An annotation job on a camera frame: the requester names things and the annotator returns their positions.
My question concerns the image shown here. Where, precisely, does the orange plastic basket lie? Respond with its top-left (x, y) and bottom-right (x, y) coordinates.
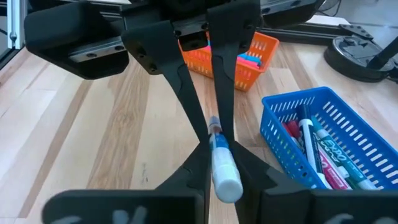
top-left (180, 30), bottom-right (280, 93)

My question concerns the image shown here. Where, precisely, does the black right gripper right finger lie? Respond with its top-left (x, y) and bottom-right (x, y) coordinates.
top-left (231, 141), bottom-right (312, 224)

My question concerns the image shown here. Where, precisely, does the dark blue Expo marker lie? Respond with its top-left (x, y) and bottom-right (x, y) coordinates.
top-left (297, 104), bottom-right (333, 190)

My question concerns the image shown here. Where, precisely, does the red Expo marker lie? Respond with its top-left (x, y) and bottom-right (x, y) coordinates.
top-left (281, 119), bottom-right (304, 147)

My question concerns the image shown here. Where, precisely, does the cyan highlighter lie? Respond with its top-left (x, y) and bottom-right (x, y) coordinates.
top-left (238, 52), bottom-right (262, 66)

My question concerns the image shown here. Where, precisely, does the blue thin Expo marker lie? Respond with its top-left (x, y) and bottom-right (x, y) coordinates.
top-left (207, 115), bottom-right (244, 203)

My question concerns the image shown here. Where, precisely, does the green Expo marker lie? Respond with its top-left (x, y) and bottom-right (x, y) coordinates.
top-left (310, 115), bottom-right (379, 190)

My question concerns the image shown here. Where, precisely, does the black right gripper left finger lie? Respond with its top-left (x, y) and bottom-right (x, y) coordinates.
top-left (155, 142), bottom-right (213, 224)

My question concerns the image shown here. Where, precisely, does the pink highlighter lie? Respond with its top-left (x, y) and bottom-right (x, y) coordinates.
top-left (238, 57), bottom-right (261, 70)

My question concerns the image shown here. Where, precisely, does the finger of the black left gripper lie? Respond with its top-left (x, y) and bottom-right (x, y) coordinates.
top-left (121, 20), bottom-right (211, 146)
top-left (206, 0), bottom-right (262, 142)

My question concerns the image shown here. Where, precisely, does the pink Expo marker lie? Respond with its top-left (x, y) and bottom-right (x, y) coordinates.
top-left (317, 148), bottom-right (352, 190)

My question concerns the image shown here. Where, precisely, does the blue plastic basket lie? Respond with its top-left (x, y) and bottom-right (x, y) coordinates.
top-left (260, 86), bottom-right (398, 191)

